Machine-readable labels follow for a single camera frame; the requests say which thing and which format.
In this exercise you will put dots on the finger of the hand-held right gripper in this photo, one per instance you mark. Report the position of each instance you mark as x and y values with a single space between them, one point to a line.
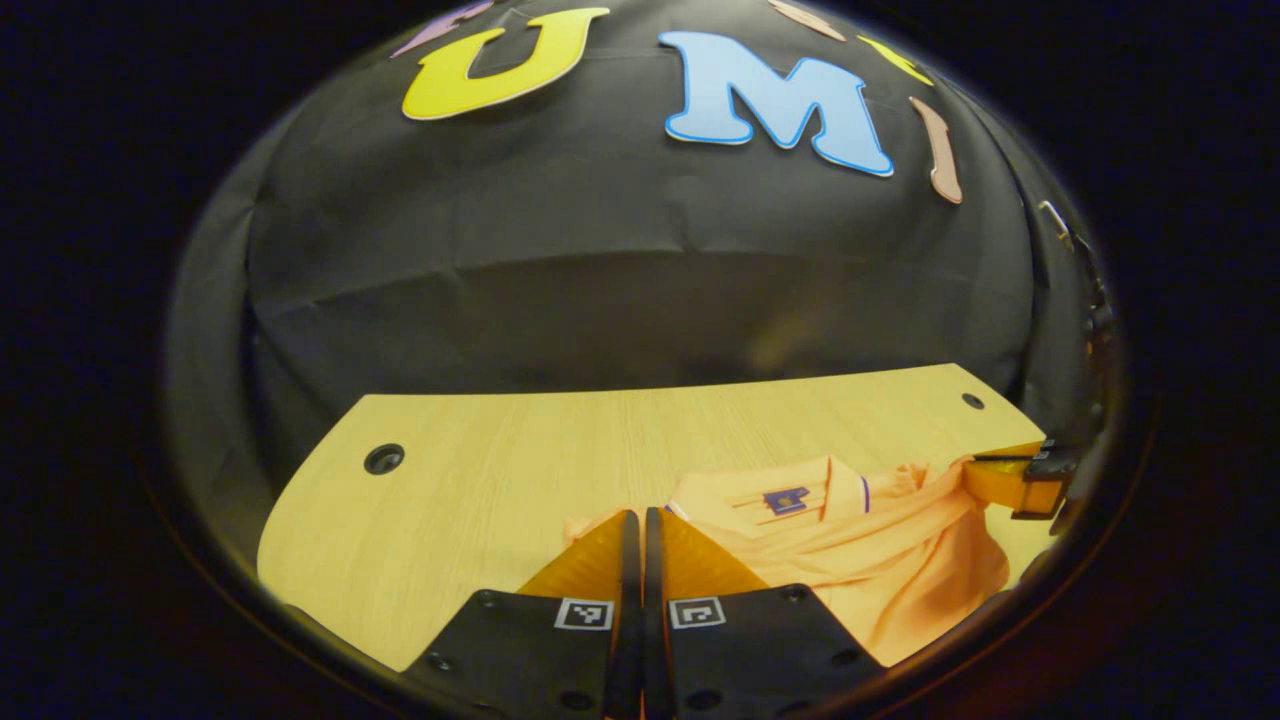
1055 460
1000 482

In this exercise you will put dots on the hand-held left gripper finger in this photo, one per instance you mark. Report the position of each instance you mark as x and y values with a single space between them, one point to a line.
654 600
631 600

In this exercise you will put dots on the orange T-shirt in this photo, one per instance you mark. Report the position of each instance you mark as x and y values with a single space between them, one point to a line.
880 570

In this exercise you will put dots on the black backdrop cloth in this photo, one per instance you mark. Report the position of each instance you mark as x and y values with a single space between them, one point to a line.
600 260

